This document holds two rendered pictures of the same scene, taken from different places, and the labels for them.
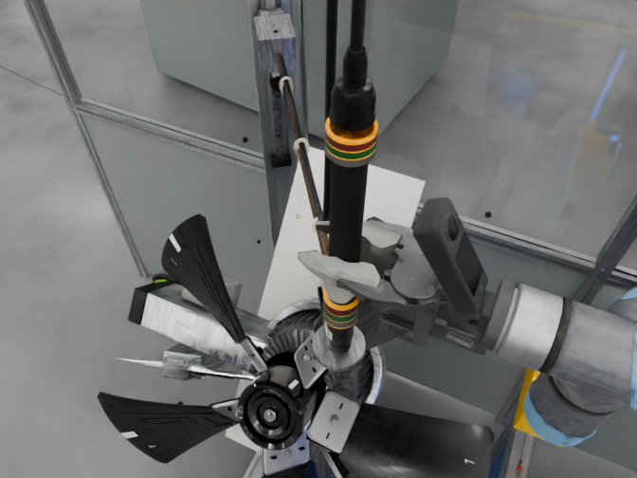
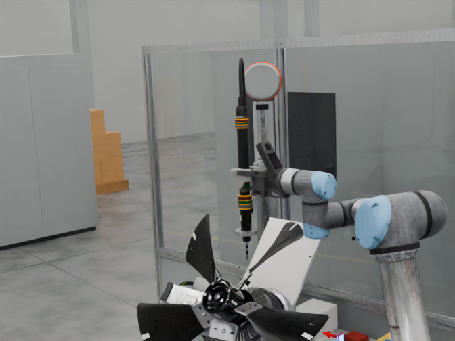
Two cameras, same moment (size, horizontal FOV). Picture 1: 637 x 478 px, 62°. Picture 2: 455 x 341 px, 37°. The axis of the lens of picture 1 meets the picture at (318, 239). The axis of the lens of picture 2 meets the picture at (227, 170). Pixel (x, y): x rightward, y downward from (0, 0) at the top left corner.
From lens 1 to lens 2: 1.78 m
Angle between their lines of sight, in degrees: 43
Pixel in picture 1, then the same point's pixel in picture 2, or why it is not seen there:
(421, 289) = (261, 170)
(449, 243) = (265, 149)
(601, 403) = (309, 195)
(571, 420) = (307, 213)
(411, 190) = not seen: hidden behind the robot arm
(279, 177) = not seen: hidden behind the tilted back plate
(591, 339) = (302, 172)
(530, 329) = (288, 173)
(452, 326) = (273, 188)
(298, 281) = (255, 284)
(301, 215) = (263, 250)
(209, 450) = not seen: outside the picture
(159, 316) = (177, 293)
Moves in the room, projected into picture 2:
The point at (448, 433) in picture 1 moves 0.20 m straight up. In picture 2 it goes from (305, 316) to (304, 254)
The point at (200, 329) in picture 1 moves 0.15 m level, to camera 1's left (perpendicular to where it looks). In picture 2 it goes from (196, 297) to (158, 294)
